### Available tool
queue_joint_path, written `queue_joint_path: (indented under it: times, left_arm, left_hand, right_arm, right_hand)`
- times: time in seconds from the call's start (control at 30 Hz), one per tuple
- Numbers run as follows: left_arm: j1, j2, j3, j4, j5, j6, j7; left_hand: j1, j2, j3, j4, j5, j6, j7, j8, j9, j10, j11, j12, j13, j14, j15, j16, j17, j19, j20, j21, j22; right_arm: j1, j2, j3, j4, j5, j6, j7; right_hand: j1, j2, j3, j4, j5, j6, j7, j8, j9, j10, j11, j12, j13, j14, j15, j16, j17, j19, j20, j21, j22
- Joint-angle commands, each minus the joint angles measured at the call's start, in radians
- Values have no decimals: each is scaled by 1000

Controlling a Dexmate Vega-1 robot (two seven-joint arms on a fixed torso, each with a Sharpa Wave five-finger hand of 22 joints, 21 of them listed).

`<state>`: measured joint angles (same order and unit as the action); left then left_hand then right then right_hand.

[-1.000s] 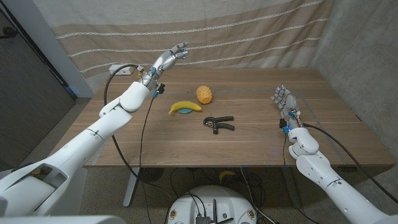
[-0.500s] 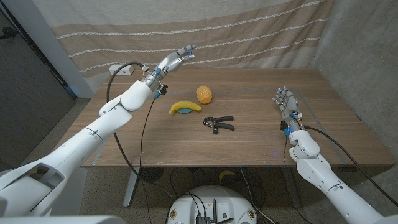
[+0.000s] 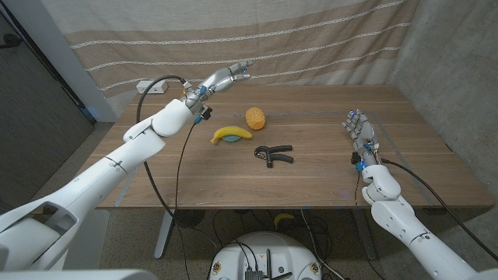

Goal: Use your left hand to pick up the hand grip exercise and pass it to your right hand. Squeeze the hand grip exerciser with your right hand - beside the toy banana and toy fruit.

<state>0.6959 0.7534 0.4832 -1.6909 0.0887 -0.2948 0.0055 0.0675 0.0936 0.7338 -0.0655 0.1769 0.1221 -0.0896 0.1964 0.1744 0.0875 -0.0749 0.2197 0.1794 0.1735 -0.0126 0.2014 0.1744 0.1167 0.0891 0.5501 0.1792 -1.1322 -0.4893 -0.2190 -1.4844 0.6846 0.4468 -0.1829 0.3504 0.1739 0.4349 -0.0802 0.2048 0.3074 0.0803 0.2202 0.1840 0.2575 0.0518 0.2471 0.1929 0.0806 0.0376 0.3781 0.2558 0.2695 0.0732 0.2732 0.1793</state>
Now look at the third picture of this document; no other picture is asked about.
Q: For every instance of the orange bumpy toy fruit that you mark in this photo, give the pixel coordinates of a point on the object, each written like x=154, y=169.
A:
x=255, y=118

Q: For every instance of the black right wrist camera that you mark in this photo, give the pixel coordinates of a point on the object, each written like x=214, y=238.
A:
x=355, y=158

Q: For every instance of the yellow banana under table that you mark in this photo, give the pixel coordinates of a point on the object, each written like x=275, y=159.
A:
x=281, y=218

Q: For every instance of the black hand grip exerciser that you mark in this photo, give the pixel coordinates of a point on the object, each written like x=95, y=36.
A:
x=282, y=158

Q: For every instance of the round black floor fan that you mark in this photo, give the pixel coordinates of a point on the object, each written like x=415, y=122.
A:
x=190, y=218

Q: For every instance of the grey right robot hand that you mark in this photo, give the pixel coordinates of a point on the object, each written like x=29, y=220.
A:
x=363, y=134

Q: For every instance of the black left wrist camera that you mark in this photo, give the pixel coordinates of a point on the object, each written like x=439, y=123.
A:
x=205, y=113

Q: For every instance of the white power outlet box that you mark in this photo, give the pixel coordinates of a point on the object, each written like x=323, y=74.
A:
x=157, y=87

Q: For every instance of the grey table leg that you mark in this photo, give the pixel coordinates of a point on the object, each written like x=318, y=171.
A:
x=365, y=237

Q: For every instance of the blue round disc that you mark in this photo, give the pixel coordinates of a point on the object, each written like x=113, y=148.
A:
x=231, y=139

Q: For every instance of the white table leg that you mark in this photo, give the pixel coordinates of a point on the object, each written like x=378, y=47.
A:
x=163, y=237

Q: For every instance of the brown striped woven mat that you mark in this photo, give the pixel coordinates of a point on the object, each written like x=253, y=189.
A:
x=272, y=31

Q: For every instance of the white robot torso base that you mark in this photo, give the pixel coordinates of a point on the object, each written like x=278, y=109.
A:
x=288, y=249

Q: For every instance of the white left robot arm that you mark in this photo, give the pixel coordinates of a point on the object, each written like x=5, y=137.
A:
x=97, y=175

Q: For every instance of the yellow toy banana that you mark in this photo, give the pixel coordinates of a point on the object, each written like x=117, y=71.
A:
x=233, y=131

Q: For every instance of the dark grey door panel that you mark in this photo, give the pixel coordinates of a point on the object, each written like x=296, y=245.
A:
x=39, y=116

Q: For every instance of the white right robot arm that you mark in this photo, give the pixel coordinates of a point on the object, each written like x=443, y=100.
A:
x=397, y=221

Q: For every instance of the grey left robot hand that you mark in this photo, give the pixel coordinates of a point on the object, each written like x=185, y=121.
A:
x=218, y=81

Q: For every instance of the white door frame post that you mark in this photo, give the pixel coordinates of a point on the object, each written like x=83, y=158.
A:
x=66, y=58

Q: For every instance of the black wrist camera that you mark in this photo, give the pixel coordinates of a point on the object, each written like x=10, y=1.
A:
x=205, y=113
x=355, y=158

